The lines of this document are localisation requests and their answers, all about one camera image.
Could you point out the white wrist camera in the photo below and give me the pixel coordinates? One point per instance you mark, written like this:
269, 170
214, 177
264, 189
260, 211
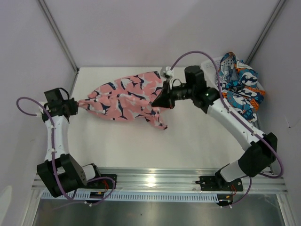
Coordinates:
44, 111
167, 73

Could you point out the right aluminium frame post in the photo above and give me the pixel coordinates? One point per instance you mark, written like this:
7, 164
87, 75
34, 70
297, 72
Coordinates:
275, 14

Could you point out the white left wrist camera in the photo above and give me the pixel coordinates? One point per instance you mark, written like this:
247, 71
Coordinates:
44, 111

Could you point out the white slotted cable duct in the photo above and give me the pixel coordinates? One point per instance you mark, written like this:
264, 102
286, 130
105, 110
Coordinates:
148, 197

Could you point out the white plastic basket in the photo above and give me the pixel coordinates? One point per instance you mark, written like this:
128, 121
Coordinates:
210, 72

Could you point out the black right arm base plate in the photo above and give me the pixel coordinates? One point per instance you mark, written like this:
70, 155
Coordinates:
213, 183

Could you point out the aluminium mounting rail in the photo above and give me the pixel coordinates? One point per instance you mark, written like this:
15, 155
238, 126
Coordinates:
181, 181

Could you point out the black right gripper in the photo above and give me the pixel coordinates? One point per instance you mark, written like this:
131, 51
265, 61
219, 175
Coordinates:
163, 100

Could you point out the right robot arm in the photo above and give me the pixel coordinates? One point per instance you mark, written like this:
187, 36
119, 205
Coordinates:
259, 148

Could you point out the left aluminium frame post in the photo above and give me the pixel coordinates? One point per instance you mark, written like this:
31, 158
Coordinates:
57, 34

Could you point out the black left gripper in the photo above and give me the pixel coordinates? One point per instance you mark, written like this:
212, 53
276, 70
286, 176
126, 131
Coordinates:
74, 106

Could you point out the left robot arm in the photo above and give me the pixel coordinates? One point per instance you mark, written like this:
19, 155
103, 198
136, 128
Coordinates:
60, 172

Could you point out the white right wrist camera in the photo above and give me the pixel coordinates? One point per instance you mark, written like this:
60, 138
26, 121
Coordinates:
167, 73

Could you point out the pink shark print shorts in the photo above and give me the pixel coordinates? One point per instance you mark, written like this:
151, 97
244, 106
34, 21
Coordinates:
127, 99

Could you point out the blue orange patterned shorts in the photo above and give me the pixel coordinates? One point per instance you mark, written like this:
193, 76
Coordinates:
239, 86

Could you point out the aluminium frame post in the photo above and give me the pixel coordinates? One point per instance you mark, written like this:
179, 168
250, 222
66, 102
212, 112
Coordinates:
275, 14
57, 34

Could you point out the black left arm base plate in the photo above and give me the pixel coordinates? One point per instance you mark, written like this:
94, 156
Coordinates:
104, 181

